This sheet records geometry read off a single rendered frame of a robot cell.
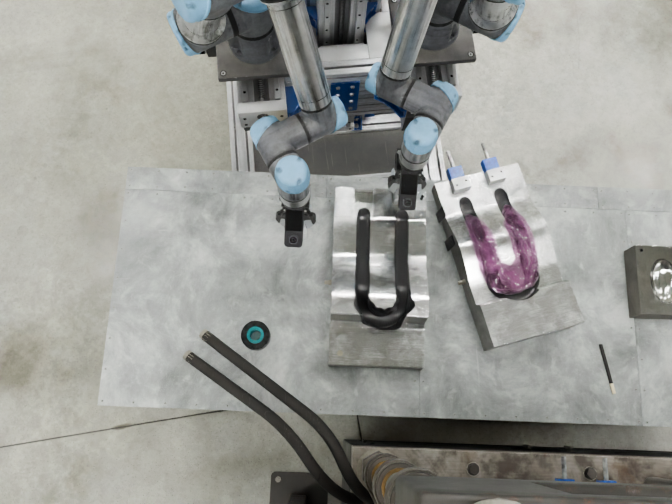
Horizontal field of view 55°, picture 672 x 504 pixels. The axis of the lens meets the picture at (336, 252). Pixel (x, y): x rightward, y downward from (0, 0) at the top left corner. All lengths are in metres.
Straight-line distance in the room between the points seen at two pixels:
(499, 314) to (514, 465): 0.42
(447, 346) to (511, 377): 0.20
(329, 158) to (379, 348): 1.07
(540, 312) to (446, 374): 0.31
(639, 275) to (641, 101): 1.45
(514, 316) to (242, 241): 0.80
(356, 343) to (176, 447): 1.12
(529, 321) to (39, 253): 2.00
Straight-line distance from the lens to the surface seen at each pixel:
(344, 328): 1.77
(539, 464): 1.92
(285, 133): 1.47
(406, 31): 1.47
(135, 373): 1.89
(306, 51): 1.39
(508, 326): 1.79
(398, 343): 1.78
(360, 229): 1.81
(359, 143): 2.65
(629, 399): 2.01
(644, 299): 1.99
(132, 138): 2.99
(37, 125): 3.16
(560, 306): 1.85
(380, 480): 1.33
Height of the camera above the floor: 2.61
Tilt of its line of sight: 75 degrees down
